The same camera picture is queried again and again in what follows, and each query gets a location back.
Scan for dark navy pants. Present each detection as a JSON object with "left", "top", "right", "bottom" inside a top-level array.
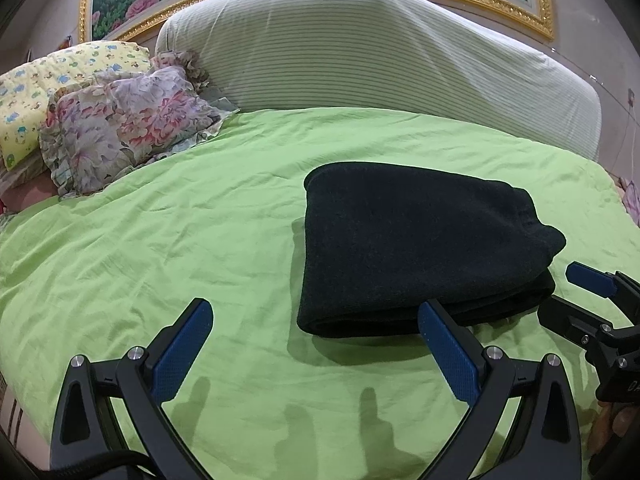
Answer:
[{"left": 296, "top": 161, "right": 567, "bottom": 339}]

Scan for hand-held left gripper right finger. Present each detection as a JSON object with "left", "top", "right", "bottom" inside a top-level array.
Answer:
[{"left": 417, "top": 300, "right": 583, "bottom": 480}]

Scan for striped headboard cover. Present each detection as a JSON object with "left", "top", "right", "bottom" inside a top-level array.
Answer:
[{"left": 155, "top": 0, "right": 602, "bottom": 161}]

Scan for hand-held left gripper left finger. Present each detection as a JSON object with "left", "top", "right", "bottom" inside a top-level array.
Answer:
[{"left": 49, "top": 297, "right": 215, "bottom": 480}]

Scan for person's right hand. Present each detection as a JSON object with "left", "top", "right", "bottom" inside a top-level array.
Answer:
[{"left": 587, "top": 400, "right": 638, "bottom": 458}]

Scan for wooden bed frame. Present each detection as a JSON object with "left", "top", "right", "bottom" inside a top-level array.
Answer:
[{"left": 0, "top": 375, "right": 26, "bottom": 453}]

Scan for pink cloth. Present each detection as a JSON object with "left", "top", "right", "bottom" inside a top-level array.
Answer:
[
  {"left": 0, "top": 167, "right": 58, "bottom": 217},
  {"left": 617, "top": 174, "right": 640, "bottom": 227}
]

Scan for yellow printed pillow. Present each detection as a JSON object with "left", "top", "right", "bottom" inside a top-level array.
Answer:
[{"left": 0, "top": 40, "right": 151, "bottom": 171}]

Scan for floral ruffled pillow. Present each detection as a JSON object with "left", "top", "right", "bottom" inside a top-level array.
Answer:
[{"left": 39, "top": 50, "right": 241, "bottom": 197}]

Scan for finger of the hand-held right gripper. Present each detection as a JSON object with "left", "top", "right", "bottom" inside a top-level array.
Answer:
[
  {"left": 537, "top": 295, "right": 640, "bottom": 358},
  {"left": 565, "top": 261, "right": 640, "bottom": 328}
]

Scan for green bed sheet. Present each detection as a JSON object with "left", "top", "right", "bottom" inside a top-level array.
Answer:
[{"left": 0, "top": 107, "right": 640, "bottom": 480}]

